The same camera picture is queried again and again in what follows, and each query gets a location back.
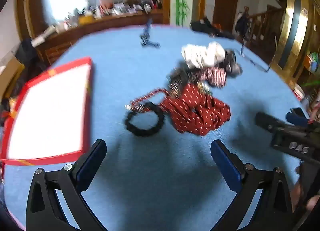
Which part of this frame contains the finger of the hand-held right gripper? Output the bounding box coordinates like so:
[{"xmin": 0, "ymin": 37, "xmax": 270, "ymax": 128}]
[
  {"xmin": 286, "ymin": 107, "xmax": 310, "ymax": 127},
  {"xmin": 254, "ymin": 111, "xmax": 284, "ymax": 132}
]

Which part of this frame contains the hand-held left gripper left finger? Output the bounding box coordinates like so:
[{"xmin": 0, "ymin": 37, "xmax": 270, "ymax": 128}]
[{"xmin": 25, "ymin": 139, "xmax": 107, "ymax": 231}]

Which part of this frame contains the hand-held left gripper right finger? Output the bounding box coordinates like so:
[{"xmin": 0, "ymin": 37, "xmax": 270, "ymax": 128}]
[{"xmin": 210, "ymin": 139, "xmax": 295, "ymax": 231}]

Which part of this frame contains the black braided bracelet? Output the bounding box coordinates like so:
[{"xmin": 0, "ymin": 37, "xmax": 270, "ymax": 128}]
[{"xmin": 123, "ymin": 102, "xmax": 165, "ymax": 137}]

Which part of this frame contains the red dotted scrunchie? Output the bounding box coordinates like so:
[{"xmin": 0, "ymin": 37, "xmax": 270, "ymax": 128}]
[{"xmin": 162, "ymin": 83, "xmax": 232, "ymax": 136}]

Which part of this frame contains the red jewelry box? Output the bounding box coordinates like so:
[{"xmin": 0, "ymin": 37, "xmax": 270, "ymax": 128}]
[{"xmin": 0, "ymin": 56, "xmax": 95, "ymax": 167}]

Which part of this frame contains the black grey scrunchie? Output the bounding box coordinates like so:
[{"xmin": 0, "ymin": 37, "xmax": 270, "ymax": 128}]
[{"xmin": 220, "ymin": 49, "xmax": 243, "ymax": 78}]

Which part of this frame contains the red white plaid scrunchie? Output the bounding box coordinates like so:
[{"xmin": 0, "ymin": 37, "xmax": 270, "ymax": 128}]
[{"xmin": 199, "ymin": 67, "xmax": 228, "ymax": 88}]

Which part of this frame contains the red white twisted band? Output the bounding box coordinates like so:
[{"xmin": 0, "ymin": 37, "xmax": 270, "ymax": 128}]
[{"xmin": 125, "ymin": 88, "xmax": 173, "ymax": 112}]

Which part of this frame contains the leopard print scrunchie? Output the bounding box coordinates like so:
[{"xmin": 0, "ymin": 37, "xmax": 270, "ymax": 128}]
[{"xmin": 167, "ymin": 67, "xmax": 192, "ymax": 97}]

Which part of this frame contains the person's right hand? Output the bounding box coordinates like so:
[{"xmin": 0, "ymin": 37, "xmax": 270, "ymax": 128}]
[{"xmin": 293, "ymin": 183, "xmax": 320, "ymax": 210}]

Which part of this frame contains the wooden stair railing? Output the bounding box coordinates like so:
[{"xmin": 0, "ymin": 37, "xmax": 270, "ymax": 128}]
[{"xmin": 246, "ymin": 5, "xmax": 286, "ymax": 52}]

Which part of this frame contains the blue table cloth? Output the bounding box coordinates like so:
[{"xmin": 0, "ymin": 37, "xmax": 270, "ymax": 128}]
[{"xmin": 0, "ymin": 23, "xmax": 308, "ymax": 231}]

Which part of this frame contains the dark hanging bag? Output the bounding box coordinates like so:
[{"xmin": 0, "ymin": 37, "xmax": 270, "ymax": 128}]
[{"xmin": 234, "ymin": 6, "xmax": 251, "ymax": 39}]

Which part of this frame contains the black clothing pile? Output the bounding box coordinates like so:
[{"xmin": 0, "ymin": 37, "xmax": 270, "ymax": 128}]
[{"xmin": 190, "ymin": 17, "xmax": 236, "ymax": 39}]

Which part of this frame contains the brown cardboard box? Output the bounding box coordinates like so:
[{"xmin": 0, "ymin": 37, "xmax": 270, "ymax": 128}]
[{"xmin": 0, "ymin": 55, "xmax": 25, "ymax": 98}]

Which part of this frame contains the brown wooden door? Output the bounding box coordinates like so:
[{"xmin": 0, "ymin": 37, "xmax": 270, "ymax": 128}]
[{"xmin": 212, "ymin": 0, "xmax": 240, "ymax": 32}]

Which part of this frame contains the dark wooden cabinet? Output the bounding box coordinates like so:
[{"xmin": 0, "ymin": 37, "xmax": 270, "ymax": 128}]
[{"xmin": 17, "ymin": 8, "xmax": 171, "ymax": 64}]

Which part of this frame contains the white rectangular box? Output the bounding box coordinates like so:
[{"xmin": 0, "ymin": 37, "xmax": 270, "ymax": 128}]
[{"xmin": 30, "ymin": 25, "xmax": 55, "ymax": 47}]

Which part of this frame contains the pile of assorted small goods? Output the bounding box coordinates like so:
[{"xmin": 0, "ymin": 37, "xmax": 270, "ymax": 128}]
[{"xmin": 31, "ymin": 0, "xmax": 163, "ymax": 46}]

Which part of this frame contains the golden frame panel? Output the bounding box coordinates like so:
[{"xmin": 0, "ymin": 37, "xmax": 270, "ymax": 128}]
[{"xmin": 274, "ymin": 0, "xmax": 320, "ymax": 83}]

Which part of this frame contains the blue strap wristwatch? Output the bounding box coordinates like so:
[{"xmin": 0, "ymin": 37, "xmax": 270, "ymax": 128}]
[{"xmin": 139, "ymin": 18, "xmax": 161, "ymax": 49}]

